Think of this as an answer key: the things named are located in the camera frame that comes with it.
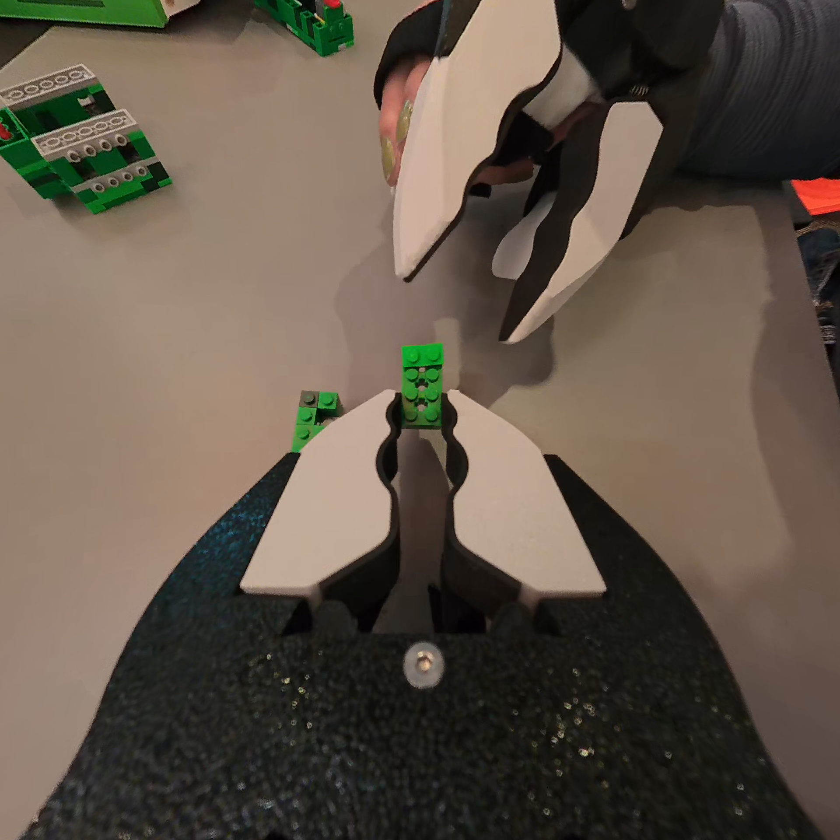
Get person's right hand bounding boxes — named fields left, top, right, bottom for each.
left=379, top=54, right=432, bottom=193

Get green brick model red parts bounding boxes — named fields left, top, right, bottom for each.
left=252, top=0, right=355, bottom=58

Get green cardboard box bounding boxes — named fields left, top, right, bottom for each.
left=0, top=0, right=201, bottom=29

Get grey desk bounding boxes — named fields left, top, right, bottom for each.
left=0, top=0, right=840, bottom=815

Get long green toy brick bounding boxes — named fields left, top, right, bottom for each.
left=400, top=343, right=446, bottom=431

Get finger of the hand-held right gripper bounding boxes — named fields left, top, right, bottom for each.
left=499, top=100, right=666, bottom=345
left=392, top=0, right=565, bottom=284

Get green grey brick building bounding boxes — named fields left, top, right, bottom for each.
left=0, top=63, right=173, bottom=215

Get small green brick build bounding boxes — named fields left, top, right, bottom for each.
left=290, top=390, right=344, bottom=454

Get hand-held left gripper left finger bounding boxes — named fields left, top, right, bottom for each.
left=239, top=389, right=401, bottom=634

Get orange notebook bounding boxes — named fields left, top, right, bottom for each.
left=787, top=177, right=840, bottom=214

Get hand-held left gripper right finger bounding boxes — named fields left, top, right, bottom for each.
left=440, top=389, right=607, bottom=631

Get person's right forearm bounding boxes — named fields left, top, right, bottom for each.
left=663, top=0, right=840, bottom=181

